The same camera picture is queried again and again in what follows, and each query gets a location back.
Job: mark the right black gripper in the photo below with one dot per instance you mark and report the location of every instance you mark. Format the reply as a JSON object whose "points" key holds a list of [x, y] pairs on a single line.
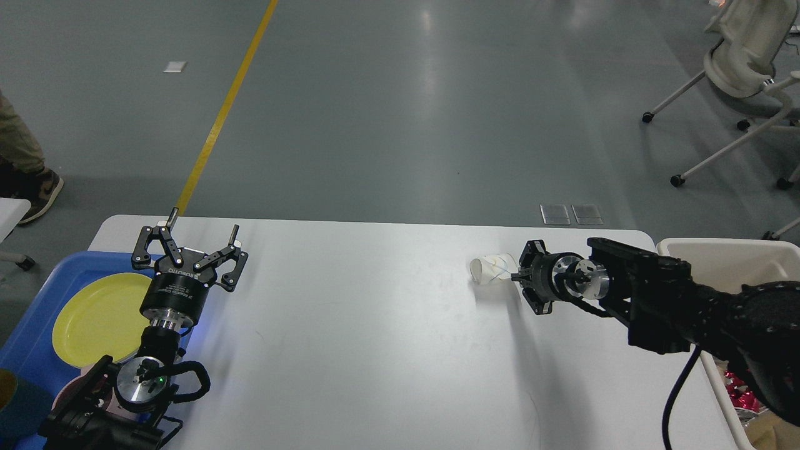
{"points": [[537, 265]]}

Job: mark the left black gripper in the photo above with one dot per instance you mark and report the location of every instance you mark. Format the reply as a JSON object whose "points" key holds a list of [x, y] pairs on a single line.
{"points": [[178, 294]]}

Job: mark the yellow plate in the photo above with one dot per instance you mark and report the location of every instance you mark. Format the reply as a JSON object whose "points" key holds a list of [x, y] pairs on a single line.
{"points": [[102, 319]]}

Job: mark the pink mug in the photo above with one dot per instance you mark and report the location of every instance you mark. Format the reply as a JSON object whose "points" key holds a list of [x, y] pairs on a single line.
{"points": [[65, 390]]}

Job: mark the dark teal mug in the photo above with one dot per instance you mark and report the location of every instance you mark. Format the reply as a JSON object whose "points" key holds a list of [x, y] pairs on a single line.
{"points": [[24, 406]]}

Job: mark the crushed red can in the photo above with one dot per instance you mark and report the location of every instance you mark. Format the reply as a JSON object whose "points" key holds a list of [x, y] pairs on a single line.
{"points": [[741, 395]]}

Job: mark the brown paper bag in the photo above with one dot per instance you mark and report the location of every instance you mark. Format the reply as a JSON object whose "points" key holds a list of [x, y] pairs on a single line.
{"points": [[771, 432]]}

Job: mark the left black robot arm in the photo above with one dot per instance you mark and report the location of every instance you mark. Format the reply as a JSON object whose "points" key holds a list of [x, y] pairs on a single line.
{"points": [[124, 405]]}

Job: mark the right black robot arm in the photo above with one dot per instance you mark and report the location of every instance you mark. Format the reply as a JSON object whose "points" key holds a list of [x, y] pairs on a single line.
{"points": [[666, 311]]}

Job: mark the metal floor plate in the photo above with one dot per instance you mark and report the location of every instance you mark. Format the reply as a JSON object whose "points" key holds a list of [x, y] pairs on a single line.
{"points": [[587, 214], [555, 214]]}

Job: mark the blue plastic tray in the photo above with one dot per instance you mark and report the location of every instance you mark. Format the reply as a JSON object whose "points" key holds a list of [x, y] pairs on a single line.
{"points": [[29, 351]]}

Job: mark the white side table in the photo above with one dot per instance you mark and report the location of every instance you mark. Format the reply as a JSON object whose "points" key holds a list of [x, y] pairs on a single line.
{"points": [[12, 211]]}

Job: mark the person in khaki trousers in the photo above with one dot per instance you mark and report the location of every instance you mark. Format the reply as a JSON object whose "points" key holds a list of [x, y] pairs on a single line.
{"points": [[24, 173]]}

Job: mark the beige plastic bin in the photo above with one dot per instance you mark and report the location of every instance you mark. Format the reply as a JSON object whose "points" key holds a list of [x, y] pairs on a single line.
{"points": [[725, 265]]}

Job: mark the white office chair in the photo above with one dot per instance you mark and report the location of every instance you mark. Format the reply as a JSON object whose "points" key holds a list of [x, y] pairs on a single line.
{"points": [[741, 72]]}

